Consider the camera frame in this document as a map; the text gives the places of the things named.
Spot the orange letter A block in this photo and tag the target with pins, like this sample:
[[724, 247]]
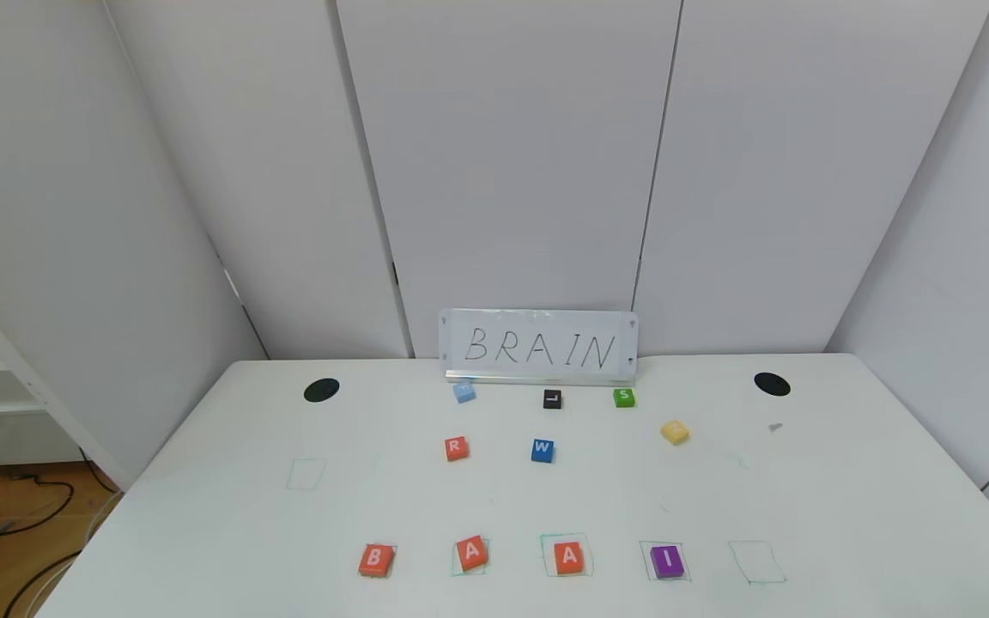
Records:
[[569, 558], [471, 554]]

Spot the orange letter R block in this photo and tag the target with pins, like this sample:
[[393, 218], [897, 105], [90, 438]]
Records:
[[456, 448]]

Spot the black round table grommet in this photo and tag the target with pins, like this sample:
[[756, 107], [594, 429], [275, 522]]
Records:
[[321, 390], [772, 384]]

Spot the light blue letter block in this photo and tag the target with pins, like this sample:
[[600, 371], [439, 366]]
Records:
[[464, 392]]

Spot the blue letter W block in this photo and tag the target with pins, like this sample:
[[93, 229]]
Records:
[[543, 451]]

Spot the black letter L block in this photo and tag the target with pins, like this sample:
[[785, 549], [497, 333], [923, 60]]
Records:
[[552, 399]]

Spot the yellow letter block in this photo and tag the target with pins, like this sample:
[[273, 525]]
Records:
[[675, 432]]

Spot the purple letter I block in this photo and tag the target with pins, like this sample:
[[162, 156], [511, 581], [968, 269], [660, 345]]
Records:
[[667, 561]]

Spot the orange letter B block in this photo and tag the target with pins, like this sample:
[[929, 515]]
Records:
[[375, 560]]

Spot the green letter S block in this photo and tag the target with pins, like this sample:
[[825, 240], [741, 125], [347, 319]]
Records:
[[624, 397]]

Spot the white BRAIN sign board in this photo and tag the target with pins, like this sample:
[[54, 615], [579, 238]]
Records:
[[537, 348]]

